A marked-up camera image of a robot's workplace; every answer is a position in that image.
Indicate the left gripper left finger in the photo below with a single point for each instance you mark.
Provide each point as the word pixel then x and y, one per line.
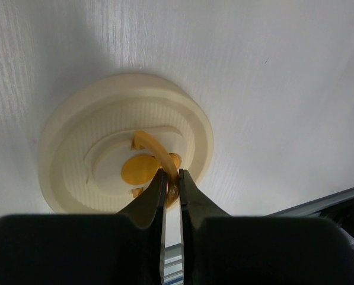
pixel 122 248

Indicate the aluminium front rail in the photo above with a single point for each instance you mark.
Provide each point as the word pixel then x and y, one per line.
pixel 173 259

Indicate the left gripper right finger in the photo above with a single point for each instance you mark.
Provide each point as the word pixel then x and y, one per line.
pixel 222 249

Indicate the yellow lunch box lid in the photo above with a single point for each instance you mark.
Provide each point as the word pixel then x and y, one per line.
pixel 88 139

